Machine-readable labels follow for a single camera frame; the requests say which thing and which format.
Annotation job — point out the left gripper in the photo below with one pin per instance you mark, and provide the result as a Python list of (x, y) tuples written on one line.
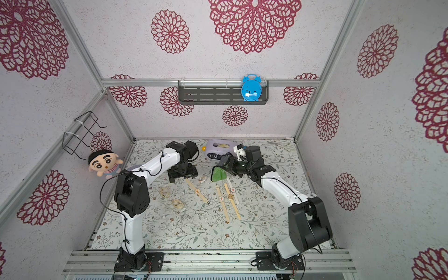
[(174, 175)]

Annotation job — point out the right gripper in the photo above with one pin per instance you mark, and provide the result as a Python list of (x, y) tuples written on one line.
[(227, 164)]

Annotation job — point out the rose gold small watch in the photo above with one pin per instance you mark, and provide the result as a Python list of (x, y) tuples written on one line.
[(203, 179)]

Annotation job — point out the green cleaning cloth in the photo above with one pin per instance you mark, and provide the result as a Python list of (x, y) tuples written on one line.
[(218, 174)]

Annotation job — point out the beige watch top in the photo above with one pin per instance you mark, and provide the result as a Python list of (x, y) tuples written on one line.
[(178, 204)]

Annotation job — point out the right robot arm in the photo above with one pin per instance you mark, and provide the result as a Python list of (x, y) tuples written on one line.
[(308, 222)]

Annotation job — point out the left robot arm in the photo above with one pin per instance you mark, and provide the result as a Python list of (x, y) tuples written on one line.
[(132, 195)]

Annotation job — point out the beige watch long right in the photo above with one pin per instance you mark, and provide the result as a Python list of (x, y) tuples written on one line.
[(230, 196)]

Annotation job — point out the beige watch long diagonal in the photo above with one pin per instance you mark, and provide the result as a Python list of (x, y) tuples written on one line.
[(197, 191)]

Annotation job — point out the beige watch long centre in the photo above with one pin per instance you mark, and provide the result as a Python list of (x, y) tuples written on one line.
[(222, 202)]

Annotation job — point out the purple tissue box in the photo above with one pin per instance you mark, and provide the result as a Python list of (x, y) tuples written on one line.
[(215, 149)]

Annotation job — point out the blue alarm clock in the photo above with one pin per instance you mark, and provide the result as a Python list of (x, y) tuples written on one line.
[(252, 88)]

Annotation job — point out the cartoon boy plush doll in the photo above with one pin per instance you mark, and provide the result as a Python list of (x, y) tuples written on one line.
[(105, 163)]

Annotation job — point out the white strap watch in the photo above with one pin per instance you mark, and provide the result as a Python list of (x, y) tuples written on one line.
[(233, 190)]

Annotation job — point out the grey wall shelf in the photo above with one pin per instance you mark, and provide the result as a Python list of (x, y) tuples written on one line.
[(216, 95)]

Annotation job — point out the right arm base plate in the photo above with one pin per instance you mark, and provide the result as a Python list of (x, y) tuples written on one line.
[(267, 261)]

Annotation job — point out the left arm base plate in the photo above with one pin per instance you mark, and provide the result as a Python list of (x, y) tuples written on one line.
[(147, 261)]

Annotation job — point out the black wire rack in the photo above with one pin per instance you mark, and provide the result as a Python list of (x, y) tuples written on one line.
[(84, 125)]

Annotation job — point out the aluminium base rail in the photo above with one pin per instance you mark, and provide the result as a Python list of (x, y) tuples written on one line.
[(97, 262)]

